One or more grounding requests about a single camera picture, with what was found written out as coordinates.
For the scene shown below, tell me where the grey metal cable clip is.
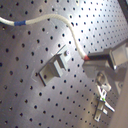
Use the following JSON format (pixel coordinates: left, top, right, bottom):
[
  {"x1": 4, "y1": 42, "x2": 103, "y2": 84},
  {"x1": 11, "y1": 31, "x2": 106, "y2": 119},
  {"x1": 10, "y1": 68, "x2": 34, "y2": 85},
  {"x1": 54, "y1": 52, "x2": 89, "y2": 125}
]
[{"x1": 39, "y1": 45, "x2": 71, "y2": 85}]

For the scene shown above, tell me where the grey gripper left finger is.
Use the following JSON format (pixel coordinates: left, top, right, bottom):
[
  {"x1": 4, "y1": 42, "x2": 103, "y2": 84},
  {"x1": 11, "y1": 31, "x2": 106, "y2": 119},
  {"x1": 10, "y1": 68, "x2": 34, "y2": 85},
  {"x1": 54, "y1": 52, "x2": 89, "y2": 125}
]
[{"x1": 82, "y1": 60, "x2": 116, "y2": 78}]

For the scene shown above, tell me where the silver metal bracket with screws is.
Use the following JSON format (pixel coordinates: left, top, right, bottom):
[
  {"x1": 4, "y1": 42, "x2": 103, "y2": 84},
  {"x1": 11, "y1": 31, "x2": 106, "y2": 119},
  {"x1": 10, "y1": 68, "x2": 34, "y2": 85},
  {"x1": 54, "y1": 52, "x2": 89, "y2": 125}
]
[{"x1": 94, "y1": 72, "x2": 115, "y2": 122}]

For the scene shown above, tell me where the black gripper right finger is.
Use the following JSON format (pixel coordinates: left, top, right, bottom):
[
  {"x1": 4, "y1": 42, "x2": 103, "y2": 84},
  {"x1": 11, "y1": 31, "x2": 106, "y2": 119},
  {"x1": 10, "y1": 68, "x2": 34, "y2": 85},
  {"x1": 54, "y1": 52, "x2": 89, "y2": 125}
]
[{"x1": 88, "y1": 50, "x2": 112, "y2": 61}]

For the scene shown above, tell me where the white braided cable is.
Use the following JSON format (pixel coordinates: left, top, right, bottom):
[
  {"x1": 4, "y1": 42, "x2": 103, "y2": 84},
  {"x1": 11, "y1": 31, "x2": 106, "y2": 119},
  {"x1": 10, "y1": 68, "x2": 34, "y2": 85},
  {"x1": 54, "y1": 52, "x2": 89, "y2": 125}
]
[{"x1": 0, "y1": 14, "x2": 90, "y2": 61}]

